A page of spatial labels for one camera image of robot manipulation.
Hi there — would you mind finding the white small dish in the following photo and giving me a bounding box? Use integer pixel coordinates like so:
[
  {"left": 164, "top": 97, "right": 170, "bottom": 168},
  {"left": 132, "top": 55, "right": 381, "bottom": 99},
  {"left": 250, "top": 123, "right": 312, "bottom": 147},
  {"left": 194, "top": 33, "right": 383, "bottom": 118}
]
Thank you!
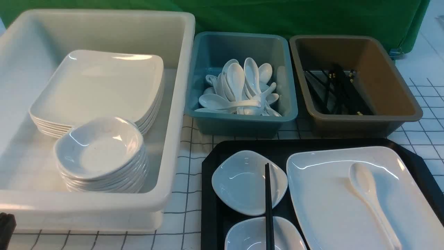
[
  {"left": 224, "top": 216, "right": 307, "bottom": 250},
  {"left": 212, "top": 150, "right": 288, "bottom": 216}
]

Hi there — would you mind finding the black chopsticks pair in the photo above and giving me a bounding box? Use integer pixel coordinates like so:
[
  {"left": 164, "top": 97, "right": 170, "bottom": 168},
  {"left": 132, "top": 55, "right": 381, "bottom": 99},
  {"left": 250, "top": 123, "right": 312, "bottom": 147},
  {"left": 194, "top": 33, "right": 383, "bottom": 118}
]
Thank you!
[{"left": 265, "top": 163, "right": 275, "bottom": 250}]

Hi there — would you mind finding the large white rice plate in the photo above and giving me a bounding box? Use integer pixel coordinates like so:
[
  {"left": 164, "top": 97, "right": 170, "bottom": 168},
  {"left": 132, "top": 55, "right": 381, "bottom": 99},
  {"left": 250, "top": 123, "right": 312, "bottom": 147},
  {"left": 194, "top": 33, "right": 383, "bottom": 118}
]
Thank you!
[{"left": 287, "top": 146, "right": 444, "bottom": 250}]

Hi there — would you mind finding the white ceramic spoon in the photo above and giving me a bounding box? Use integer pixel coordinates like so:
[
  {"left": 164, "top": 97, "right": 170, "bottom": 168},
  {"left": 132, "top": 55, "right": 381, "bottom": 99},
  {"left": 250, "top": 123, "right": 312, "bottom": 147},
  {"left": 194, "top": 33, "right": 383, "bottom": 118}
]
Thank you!
[{"left": 349, "top": 162, "right": 402, "bottom": 250}]

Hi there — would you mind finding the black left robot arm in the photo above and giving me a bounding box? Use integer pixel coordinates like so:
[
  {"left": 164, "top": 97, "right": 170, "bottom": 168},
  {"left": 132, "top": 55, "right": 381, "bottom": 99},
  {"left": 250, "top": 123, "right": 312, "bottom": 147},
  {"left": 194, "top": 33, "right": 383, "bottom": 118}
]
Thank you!
[{"left": 0, "top": 212, "right": 17, "bottom": 250}]

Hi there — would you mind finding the pile of white spoons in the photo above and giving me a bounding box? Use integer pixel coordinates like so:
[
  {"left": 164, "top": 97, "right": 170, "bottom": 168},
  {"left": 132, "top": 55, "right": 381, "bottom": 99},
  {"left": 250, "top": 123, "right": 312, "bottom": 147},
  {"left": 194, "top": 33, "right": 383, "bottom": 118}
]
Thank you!
[{"left": 195, "top": 58, "right": 282, "bottom": 117}]

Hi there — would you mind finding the blue plastic bin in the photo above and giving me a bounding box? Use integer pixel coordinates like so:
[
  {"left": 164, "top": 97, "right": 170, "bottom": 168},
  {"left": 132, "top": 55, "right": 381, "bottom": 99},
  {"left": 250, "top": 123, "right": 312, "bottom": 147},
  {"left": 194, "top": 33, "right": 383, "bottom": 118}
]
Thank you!
[{"left": 184, "top": 32, "right": 298, "bottom": 138}]

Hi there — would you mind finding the white checked tablecloth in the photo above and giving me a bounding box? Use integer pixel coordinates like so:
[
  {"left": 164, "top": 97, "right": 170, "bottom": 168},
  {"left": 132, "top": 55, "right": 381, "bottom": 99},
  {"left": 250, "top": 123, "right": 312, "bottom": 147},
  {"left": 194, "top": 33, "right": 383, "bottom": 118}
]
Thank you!
[{"left": 0, "top": 77, "right": 444, "bottom": 250}]

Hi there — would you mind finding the stack of white small bowls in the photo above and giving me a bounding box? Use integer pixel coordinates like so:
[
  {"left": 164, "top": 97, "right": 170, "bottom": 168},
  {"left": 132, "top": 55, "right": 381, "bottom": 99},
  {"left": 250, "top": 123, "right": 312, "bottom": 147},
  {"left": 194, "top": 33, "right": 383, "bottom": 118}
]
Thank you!
[{"left": 53, "top": 117, "right": 149, "bottom": 193}]

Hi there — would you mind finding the pile of black chopsticks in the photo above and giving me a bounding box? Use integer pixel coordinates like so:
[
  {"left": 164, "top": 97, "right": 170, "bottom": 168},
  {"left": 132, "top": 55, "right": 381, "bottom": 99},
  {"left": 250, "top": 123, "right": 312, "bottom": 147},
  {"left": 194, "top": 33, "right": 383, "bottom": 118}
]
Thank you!
[{"left": 304, "top": 62, "right": 374, "bottom": 116}]

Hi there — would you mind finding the large white plastic tub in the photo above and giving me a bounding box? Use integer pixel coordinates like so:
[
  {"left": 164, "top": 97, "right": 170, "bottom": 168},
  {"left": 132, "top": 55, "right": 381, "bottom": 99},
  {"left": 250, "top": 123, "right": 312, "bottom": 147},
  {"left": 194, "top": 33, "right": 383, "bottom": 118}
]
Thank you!
[{"left": 1, "top": 9, "right": 195, "bottom": 233}]

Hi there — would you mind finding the stack of white square plates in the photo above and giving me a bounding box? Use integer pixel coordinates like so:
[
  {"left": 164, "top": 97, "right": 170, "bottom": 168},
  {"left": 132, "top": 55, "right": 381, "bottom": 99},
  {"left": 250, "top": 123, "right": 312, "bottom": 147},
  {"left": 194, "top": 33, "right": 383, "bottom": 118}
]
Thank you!
[{"left": 28, "top": 50, "right": 164, "bottom": 135}]

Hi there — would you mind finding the brown plastic bin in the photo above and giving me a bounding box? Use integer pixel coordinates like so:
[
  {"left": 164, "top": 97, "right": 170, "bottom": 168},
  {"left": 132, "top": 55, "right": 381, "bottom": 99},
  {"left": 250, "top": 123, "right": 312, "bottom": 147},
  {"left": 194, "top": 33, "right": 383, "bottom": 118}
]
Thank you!
[{"left": 290, "top": 35, "right": 423, "bottom": 137}]

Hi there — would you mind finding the metal binder clip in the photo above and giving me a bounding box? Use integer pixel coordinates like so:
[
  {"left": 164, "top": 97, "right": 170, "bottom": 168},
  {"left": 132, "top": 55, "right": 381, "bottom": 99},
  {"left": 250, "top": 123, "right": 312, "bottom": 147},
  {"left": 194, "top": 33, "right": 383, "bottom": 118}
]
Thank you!
[{"left": 388, "top": 48, "right": 405, "bottom": 60}]

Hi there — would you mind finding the green backdrop cloth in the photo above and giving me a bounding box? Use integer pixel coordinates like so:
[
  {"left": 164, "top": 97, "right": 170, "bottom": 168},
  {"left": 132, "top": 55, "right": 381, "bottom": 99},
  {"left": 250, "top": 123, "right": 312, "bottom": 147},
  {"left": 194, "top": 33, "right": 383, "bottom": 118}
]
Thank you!
[{"left": 0, "top": 0, "right": 429, "bottom": 53}]

